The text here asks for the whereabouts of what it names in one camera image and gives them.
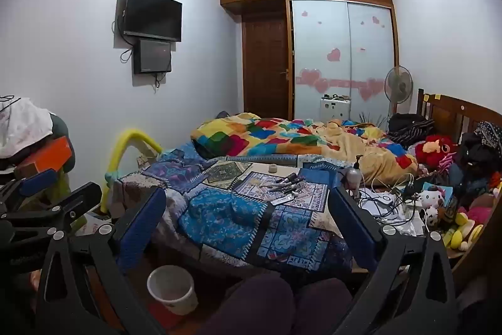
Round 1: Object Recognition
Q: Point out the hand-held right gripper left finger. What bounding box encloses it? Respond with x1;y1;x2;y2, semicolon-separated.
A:
33;186;167;335

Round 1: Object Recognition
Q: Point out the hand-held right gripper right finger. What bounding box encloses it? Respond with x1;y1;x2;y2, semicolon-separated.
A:
330;185;460;335

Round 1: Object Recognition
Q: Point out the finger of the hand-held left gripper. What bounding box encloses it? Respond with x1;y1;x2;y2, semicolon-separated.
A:
0;182;103;241
0;168;57;202

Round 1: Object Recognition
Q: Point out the white plastic cup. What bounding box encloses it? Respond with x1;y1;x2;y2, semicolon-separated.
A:
147;265;199;316

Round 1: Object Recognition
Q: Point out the orange box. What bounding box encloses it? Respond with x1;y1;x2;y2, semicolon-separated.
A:
13;136;75;179

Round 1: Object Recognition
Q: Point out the white plastic bag red print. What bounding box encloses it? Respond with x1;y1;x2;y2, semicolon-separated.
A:
76;211;113;238

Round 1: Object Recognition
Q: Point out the white pump bottle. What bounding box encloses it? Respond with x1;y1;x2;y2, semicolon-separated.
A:
347;154;363;199

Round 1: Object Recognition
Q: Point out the dark grey bag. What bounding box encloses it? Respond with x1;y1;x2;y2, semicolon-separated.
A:
50;113;77;174

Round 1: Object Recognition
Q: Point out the white cloth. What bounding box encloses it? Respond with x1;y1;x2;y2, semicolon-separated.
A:
0;96;53;160

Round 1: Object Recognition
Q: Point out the spotted dog plush toy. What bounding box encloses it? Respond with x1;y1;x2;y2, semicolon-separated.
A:
424;206;444;229

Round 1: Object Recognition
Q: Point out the person's right leg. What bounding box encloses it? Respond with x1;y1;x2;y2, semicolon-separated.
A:
292;277;354;335

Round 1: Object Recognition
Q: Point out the person's leg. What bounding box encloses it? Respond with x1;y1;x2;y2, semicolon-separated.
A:
196;274;295;335
292;277;354;335

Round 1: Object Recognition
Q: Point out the yellow foam tube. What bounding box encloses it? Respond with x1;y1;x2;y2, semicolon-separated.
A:
100;128;162;214

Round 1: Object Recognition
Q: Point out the blue patchwork bedspread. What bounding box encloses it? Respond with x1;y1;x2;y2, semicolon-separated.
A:
114;149;377;277

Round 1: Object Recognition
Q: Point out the white cat plush toy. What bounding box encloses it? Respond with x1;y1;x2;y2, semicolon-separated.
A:
418;185;446;211

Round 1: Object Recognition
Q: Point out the yellow plush toy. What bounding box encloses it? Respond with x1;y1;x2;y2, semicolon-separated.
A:
443;213;485;251

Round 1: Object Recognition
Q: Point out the red plush toy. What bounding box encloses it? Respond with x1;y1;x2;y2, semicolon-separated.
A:
415;135;457;167

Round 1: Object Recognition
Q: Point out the black striped bag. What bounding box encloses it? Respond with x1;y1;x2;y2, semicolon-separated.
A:
388;113;434;146

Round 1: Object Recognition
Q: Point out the white storage box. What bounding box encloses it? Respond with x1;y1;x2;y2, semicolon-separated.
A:
319;95;351;122

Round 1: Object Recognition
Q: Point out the colourful patch blanket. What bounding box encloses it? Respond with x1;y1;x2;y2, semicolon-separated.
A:
190;113;420;186

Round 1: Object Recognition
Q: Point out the person's left leg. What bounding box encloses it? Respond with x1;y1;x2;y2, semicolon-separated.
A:
196;274;295;335

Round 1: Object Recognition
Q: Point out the pile of dark clothes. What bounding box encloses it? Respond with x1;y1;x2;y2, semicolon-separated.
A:
457;121;502;179

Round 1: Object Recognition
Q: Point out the wooden bed headboard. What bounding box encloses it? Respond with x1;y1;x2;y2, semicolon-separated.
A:
416;88;502;147

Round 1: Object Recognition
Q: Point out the wooden wardrobe with sliding doors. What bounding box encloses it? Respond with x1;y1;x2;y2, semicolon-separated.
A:
220;0;398;124

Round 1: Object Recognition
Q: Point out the brown wooden door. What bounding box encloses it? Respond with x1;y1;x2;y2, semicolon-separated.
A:
241;11;293;120

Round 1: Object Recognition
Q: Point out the tangle of charger cables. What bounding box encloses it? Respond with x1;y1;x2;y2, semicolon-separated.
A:
359;170;426;228

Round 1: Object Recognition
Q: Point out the pedestal fan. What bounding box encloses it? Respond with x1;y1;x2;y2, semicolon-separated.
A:
383;65;414;124

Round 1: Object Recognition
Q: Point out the small black wall monitor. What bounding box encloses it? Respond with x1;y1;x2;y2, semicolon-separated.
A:
132;39;173;75

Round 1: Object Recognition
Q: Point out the black wall television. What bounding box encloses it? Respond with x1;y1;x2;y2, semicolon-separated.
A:
122;0;183;42

